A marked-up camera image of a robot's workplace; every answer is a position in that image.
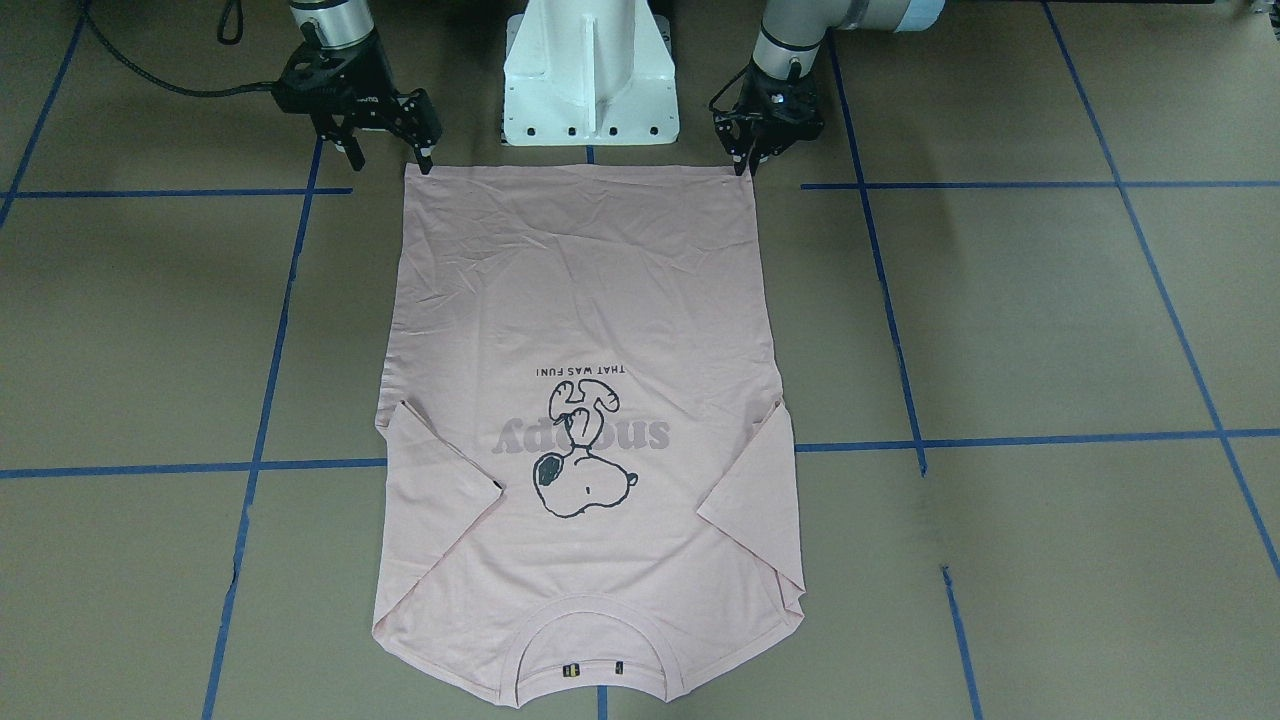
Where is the black cable on desk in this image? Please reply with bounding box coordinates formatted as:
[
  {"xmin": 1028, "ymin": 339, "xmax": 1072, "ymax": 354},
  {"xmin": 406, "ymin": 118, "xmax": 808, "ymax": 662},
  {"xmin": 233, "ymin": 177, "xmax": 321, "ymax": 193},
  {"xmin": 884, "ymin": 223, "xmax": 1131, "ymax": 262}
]
[{"xmin": 78, "ymin": 0, "xmax": 291, "ymax": 99}]

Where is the white camera mast pedestal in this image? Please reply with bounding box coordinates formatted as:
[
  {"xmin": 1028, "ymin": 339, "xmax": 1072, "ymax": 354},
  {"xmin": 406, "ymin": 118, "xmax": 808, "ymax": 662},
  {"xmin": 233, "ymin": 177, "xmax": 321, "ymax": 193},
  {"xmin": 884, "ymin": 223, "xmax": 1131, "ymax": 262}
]
[{"xmin": 500, "ymin": 1, "xmax": 681, "ymax": 147}]

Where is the pink Snoopy t-shirt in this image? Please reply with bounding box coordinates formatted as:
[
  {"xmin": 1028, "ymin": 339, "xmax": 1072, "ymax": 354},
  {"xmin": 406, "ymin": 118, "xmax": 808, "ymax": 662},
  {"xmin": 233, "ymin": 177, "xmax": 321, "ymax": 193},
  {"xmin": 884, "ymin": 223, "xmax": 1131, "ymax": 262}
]
[{"xmin": 371, "ymin": 164, "xmax": 806, "ymax": 708}]

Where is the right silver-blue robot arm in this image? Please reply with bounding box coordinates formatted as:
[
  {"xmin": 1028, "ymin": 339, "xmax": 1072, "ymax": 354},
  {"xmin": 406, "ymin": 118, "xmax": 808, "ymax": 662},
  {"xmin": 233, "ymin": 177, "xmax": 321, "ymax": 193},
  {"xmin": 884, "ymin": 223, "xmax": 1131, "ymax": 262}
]
[{"xmin": 271, "ymin": 1, "xmax": 442, "ymax": 176}]

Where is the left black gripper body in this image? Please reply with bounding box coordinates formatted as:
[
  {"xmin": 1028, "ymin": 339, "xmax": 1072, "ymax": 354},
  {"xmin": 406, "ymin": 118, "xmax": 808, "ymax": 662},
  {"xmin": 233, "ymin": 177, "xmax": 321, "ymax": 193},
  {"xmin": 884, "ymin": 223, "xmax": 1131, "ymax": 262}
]
[{"xmin": 710, "ymin": 61, "xmax": 826, "ymax": 151}]

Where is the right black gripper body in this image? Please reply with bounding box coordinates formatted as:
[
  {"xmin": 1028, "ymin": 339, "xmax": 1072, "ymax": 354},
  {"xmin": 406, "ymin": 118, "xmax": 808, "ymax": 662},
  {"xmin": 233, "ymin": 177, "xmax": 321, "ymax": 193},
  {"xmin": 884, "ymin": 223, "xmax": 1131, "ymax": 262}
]
[{"xmin": 271, "ymin": 40, "xmax": 443, "ymax": 141}]

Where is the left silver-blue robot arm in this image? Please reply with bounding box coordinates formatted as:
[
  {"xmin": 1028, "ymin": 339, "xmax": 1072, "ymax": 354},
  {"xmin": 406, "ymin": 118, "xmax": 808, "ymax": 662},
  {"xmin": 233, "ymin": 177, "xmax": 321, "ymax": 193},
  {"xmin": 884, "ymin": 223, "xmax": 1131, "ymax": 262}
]
[{"xmin": 708, "ymin": 1, "xmax": 945, "ymax": 176}]

